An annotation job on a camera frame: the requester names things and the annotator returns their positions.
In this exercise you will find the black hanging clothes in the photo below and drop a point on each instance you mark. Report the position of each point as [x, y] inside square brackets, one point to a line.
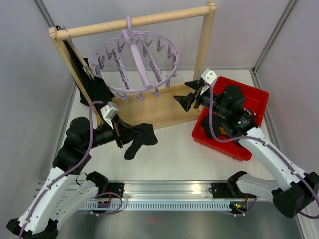
[90, 90]

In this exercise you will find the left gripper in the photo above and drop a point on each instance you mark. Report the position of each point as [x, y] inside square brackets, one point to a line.
[122, 130]

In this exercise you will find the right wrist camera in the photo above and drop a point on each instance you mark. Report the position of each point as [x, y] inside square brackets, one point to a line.
[209, 77]

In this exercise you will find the argyle patterned sock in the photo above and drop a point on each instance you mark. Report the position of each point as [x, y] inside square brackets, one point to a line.
[251, 113]

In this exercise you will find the red plastic bin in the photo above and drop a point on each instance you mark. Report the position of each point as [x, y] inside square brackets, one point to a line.
[249, 89]

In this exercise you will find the purple round clip hanger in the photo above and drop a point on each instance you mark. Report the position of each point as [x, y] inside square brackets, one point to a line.
[150, 73]

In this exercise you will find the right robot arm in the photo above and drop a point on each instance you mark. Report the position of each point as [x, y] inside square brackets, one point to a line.
[293, 189]

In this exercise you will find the wooden hanger rack frame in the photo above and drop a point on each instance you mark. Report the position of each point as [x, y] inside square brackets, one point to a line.
[159, 111]

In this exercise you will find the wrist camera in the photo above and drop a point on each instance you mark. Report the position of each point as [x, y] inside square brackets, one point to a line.
[108, 112]
[209, 77]

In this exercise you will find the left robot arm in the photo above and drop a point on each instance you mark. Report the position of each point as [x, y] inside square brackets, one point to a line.
[47, 213]

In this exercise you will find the black sock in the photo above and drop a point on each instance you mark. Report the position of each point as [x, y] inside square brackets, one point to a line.
[145, 136]
[208, 129]

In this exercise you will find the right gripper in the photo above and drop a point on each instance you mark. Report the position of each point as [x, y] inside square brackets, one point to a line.
[186, 101]

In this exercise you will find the black sock in bin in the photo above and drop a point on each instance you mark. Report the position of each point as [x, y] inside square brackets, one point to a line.
[208, 129]

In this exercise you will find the metal clip hanger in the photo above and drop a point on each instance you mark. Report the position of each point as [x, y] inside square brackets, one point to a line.
[88, 71]

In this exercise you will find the aluminium mounting rail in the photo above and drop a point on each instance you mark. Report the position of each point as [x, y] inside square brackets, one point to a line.
[173, 190]

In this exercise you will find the white slotted cable duct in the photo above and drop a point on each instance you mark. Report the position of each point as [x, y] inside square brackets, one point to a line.
[162, 206]

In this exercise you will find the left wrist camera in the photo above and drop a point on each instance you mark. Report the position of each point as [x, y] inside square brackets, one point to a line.
[108, 112]

